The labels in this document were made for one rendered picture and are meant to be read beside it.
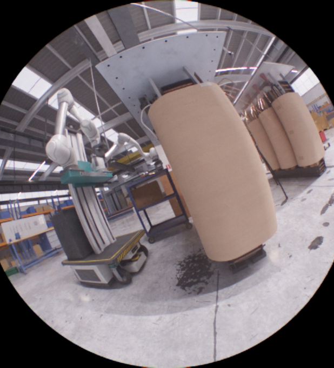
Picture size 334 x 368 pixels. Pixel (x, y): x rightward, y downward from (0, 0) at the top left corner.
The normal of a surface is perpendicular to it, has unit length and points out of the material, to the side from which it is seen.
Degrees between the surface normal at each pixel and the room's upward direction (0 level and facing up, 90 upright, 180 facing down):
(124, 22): 180
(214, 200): 90
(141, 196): 90
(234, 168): 90
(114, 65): 180
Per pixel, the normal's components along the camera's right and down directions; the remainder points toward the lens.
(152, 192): 0.00, -0.04
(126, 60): 0.39, 0.92
